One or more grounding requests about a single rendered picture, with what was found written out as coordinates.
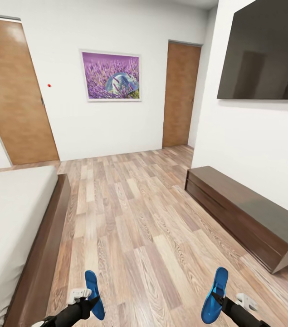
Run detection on sandal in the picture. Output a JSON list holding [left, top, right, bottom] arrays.
[[201, 267, 229, 324], [85, 270, 105, 320]]

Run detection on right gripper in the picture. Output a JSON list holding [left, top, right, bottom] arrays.
[[211, 291, 254, 327]]

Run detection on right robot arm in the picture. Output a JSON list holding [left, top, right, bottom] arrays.
[[211, 291, 271, 327]]

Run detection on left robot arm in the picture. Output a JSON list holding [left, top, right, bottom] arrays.
[[31, 288, 100, 327]]

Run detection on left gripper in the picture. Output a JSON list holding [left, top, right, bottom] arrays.
[[62, 296, 100, 327]]

